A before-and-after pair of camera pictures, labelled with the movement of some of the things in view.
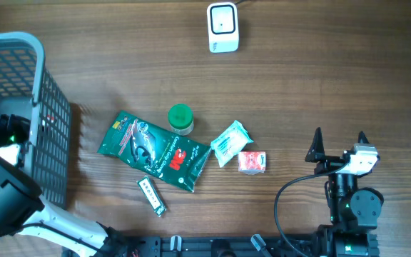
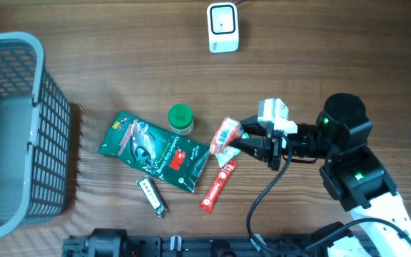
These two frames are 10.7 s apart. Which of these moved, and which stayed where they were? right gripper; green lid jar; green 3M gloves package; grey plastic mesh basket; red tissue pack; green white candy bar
Moved: right gripper; red tissue pack
Stayed: green white candy bar; grey plastic mesh basket; green lid jar; green 3M gloves package
